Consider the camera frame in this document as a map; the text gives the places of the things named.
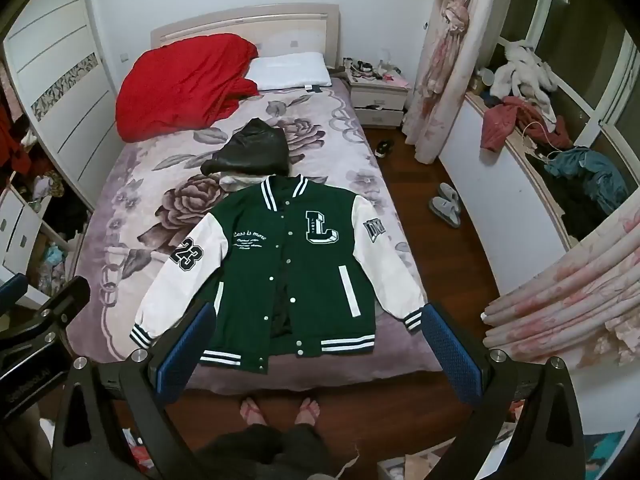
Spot teal garment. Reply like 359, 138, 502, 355
544, 146, 629, 217

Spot red hanging cloth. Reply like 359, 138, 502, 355
479, 95, 572, 154

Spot white pillow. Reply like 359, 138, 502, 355
244, 51, 333, 93

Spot person's legs in dark pants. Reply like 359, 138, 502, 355
199, 421, 348, 480

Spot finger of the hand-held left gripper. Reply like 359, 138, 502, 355
0, 276, 92, 361
0, 273, 28, 312

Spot white drawer unit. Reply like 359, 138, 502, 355
0, 185, 68, 286

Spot small cardboard box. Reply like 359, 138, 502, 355
376, 459, 427, 480

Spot tied pink floral curtain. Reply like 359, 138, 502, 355
401, 0, 502, 165

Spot loose pink floral curtain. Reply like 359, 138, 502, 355
481, 200, 640, 378

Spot dark red hanging garment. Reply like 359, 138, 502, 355
0, 102, 33, 173

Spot white nightstand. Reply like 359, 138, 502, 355
347, 77, 414, 129

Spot pink floral blanket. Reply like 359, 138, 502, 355
65, 77, 445, 394

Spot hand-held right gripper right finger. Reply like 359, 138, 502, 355
421, 302, 587, 480

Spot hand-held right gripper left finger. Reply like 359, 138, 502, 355
50, 301, 221, 480

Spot person's left forearm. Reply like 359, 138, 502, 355
0, 407, 58, 480

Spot pink flip-flop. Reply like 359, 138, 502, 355
239, 396, 267, 430
294, 396, 322, 430

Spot clutter of small nightstand items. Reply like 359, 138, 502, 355
344, 56, 408, 83

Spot red duvet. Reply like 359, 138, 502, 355
115, 32, 260, 143

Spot red item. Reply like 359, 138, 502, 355
122, 427, 153, 480

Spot white cable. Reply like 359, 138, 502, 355
519, 121, 568, 160

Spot bed with beige headboard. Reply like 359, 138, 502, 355
65, 2, 446, 396

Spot grey white folded cloth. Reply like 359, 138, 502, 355
219, 170, 273, 193

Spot white fluffy garment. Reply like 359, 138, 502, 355
489, 42, 560, 122

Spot white sliding door wardrobe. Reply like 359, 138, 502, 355
0, 0, 128, 213

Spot green white varsity jacket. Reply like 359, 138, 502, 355
129, 174, 431, 374

